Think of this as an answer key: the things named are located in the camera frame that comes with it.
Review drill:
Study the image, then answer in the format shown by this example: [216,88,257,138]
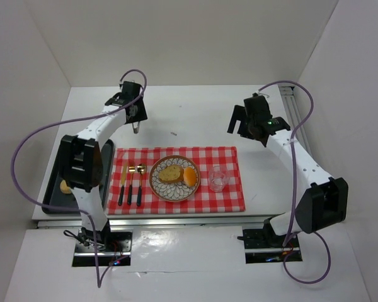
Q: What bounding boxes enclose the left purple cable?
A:
[11,69,147,288]

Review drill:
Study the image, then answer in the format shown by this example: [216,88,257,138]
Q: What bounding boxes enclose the purple cable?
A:
[257,81,332,284]
[11,69,147,288]

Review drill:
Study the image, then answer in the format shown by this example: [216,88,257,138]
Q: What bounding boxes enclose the round bread roll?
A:
[60,180,72,194]

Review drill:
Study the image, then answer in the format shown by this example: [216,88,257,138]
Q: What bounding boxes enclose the round orange bun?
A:
[183,167,197,187]

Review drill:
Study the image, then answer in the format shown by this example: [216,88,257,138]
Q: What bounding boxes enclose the dark baking tray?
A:
[42,139,115,216]

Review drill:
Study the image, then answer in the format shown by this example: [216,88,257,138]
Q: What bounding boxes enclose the gold fork black handle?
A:
[127,161,136,206]

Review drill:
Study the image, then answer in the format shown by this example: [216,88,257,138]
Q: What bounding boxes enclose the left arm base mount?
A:
[63,230,133,267]

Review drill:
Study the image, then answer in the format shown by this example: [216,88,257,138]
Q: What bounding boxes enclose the gold spoon black handle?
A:
[136,164,147,207]

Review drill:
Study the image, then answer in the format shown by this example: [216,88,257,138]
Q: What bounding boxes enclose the patterned ceramic plate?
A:
[149,155,200,202]

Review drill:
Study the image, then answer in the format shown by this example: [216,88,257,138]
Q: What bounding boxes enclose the aluminium rail right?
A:
[279,84,312,155]

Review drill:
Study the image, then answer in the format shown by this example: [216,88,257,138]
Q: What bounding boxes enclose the gold knife black handle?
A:
[118,163,128,206]

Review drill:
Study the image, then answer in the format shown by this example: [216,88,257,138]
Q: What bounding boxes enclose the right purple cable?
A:
[257,81,332,284]

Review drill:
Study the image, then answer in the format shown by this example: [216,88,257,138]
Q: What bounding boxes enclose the red checkered cloth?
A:
[106,147,246,216]

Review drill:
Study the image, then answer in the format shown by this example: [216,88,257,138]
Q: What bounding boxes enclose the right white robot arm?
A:
[227,94,348,236]

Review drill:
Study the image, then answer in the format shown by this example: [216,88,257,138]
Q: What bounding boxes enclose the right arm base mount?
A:
[237,219,302,264]

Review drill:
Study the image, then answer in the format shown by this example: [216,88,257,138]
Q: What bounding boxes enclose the clear drinking glass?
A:
[209,165,230,192]

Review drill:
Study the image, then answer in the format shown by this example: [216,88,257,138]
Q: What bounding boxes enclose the bread slice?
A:
[158,165,184,184]

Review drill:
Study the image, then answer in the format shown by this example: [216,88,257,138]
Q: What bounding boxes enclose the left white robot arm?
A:
[57,81,147,243]

